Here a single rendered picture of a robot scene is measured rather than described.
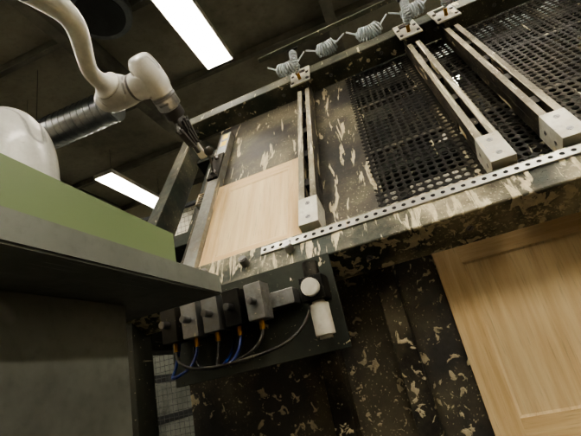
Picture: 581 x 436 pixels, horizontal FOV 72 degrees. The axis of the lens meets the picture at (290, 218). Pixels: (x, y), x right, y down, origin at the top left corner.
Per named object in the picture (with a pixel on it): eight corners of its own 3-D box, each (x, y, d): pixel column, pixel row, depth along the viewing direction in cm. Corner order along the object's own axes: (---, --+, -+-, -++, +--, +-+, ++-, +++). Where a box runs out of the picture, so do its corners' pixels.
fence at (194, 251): (186, 282, 130) (179, 274, 128) (226, 141, 204) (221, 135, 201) (199, 278, 129) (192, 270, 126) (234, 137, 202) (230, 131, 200)
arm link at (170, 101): (149, 104, 147) (158, 118, 150) (169, 94, 145) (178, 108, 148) (155, 94, 154) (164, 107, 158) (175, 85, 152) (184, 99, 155)
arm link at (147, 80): (177, 83, 152) (150, 96, 156) (153, 43, 143) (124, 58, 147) (169, 94, 144) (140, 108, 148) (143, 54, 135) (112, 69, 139)
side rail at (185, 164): (135, 312, 140) (114, 293, 134) (195, 153, 225) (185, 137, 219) (149, 308, 138) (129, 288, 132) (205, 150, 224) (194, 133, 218)
